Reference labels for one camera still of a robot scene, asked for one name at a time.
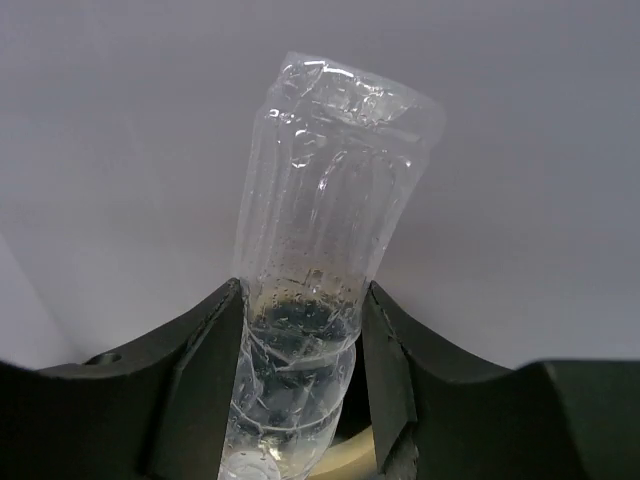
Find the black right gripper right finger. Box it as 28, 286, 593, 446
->
362, 284, 639, 480

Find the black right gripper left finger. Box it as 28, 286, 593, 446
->
1, 279, 243, 479

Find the dark blue gold-rimmed bin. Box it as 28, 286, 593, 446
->
309, 426, 377, 480

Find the clear unlabelled plastic bottle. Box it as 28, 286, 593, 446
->
219, 52, 445, 479

